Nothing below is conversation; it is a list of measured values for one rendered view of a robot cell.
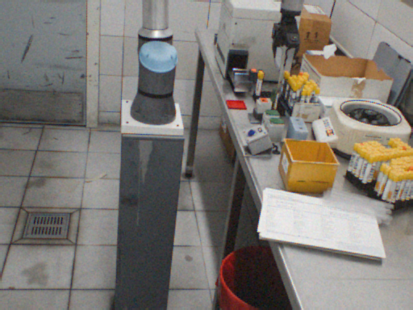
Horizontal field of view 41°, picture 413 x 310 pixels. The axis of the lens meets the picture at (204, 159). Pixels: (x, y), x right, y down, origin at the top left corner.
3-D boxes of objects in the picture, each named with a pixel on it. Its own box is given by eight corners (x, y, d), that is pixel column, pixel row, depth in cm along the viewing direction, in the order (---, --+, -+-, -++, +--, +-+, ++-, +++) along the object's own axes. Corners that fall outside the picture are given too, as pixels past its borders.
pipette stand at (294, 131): (279, 144, 179) (285, 115, 174) (300, 145, 179) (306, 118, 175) (284, 159, 170) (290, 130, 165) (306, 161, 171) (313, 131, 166)
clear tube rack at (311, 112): (277, 98, 213) (280, 81, 209) (302, 99, 215) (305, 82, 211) (290, 121, 195) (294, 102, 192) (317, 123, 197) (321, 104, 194)
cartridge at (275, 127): (264, 136, 183) (268, 117, 180) (278, 136, 184) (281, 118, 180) (267, 141, 180) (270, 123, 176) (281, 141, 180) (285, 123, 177)
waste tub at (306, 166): (277, 168, 165) (283, 138, 160) (320, 170, 166) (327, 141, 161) (285, 192, 153) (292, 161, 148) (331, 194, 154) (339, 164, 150)
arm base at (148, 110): (126, 121, 174) (127, 92, 169) (135, 102, 187) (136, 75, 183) (173, 127, 174) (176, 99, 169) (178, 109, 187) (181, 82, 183)
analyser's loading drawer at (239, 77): (226, 72, 227) (227, 60, 224) (241, 73, 228) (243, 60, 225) (234, 90, 209) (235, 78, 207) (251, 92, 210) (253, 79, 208)
